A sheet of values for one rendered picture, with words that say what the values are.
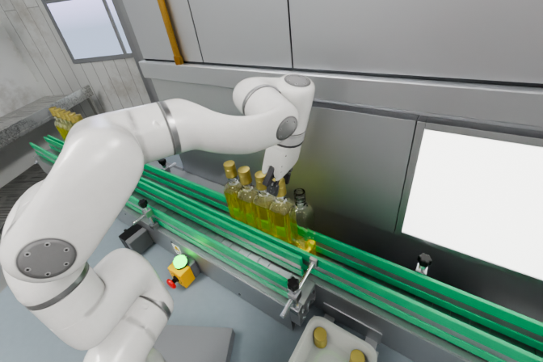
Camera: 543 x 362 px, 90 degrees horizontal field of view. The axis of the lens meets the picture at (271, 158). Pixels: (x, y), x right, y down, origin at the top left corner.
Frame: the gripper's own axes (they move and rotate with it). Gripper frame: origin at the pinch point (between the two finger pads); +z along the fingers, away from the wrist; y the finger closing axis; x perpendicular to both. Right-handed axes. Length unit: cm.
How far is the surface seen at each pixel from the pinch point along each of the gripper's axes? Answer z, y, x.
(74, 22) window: 54, -97, -311
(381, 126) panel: -19.2, -12.5, 16.3
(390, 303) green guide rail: 14.3, 3.2, 36.3
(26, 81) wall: 122, -47, -365
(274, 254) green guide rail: 22.3, 5.7, 5.5
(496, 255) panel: 0, -13, 50
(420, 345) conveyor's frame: 19, 5, 46
